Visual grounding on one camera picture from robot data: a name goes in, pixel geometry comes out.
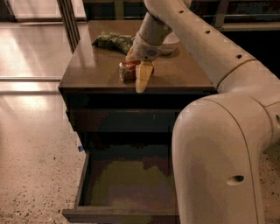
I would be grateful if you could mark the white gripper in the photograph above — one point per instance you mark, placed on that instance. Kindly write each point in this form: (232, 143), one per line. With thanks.
(146, 48)

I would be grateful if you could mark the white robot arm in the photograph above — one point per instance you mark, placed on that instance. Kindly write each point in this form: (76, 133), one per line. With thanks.
(216, 140)

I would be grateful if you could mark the dark wooden drawer cabinet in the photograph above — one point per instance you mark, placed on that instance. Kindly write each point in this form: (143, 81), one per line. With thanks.
(92, 81)

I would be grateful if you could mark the closed dark top drawer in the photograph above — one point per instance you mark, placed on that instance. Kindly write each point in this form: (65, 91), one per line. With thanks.
(122, 120)

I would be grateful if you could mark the open dark middle drawer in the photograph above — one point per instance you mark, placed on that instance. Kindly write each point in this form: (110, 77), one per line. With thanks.
(126, 185)

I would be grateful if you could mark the green chip bag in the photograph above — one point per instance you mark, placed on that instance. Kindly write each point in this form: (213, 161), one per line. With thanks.
(114, 42)

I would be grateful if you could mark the white ceramic bowl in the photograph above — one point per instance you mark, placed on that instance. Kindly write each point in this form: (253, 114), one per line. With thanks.
(169, 44)

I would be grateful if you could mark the blue tape piece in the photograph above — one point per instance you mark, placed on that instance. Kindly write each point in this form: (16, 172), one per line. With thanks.
(80, 148)

